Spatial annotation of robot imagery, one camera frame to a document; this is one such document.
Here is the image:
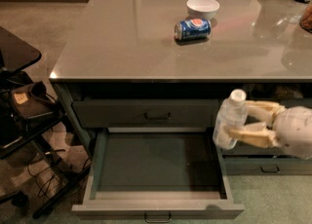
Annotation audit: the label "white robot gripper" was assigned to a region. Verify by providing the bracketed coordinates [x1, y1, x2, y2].
[229, 100, 312, 160]

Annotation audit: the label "clear plastic water bottle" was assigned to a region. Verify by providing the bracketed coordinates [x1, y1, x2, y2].
[213, 89, 248, 150]

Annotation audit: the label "grey right bottom drawer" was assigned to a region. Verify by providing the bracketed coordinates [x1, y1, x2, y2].
[224, 157, 312, 175]

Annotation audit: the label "open grey middle drawer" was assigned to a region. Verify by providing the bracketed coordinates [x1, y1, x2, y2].
[72, 130, 244, 223]

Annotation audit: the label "closed grey top drawer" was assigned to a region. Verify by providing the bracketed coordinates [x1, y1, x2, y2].
[72, 99, 218, 128]

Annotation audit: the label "brown object at right edge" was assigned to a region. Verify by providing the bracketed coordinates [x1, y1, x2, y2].
[299, 4, 312, 32]

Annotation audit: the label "blue soda can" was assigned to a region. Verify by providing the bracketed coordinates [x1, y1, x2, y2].
[175, 19, 212, 41]

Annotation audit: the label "white ceramic bowl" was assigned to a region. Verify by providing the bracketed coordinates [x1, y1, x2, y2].
[186, 0, 219, 19]

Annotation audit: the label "brown bag with tag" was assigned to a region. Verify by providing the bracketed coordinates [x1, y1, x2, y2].
[11, 81, 58, 121]

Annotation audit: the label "black side table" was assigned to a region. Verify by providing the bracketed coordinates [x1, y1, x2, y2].
[0, 27, 91, 219]

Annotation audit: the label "black floor cables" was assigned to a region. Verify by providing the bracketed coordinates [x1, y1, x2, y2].
[25, 148, 92, 200]

